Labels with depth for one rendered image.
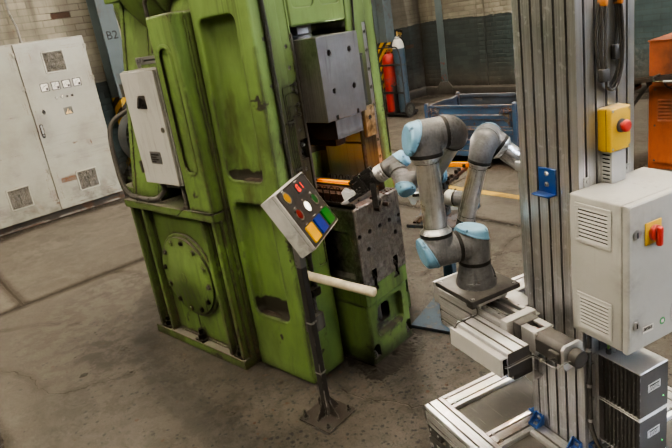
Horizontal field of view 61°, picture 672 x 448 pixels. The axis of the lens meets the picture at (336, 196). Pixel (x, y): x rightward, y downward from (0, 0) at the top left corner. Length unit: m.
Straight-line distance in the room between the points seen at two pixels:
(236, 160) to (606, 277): 1.89
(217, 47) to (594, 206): 1.91
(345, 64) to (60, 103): 5.32
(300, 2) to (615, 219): 1.79
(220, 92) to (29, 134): 4.88
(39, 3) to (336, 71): 6.05
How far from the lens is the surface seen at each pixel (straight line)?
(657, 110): 5.87
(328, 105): 2.78
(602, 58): 1.87
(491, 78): 11.55
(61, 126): 7.74
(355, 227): 2.89
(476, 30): 11.59
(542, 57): 1.92
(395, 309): 3.39
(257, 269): 3.23
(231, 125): 3.00
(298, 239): 2.35
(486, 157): 2.41
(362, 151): 3.22
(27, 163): 7.67
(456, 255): 2.10
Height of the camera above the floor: 1.84
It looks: 17 degrees down
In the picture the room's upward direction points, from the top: 9 degrees counter-clockwise
